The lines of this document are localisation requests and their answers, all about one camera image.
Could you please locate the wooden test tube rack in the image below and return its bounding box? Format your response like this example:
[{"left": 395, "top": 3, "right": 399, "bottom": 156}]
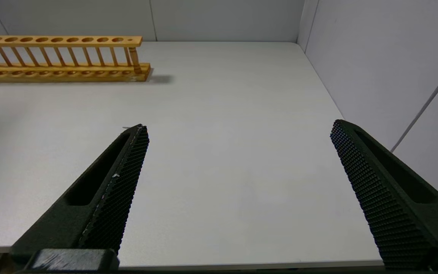
[{"left": 0, "top": 35, "right": 152, "bottom": 83}]

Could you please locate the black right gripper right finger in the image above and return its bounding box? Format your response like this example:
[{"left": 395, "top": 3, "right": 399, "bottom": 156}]
[{"left": 330, "top": 119, "right": 438, "bottom": 271}]

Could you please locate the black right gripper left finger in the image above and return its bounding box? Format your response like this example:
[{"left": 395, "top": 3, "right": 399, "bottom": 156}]
[{"left": 10, "top": 124, "right": 150, "bottom": 271}]

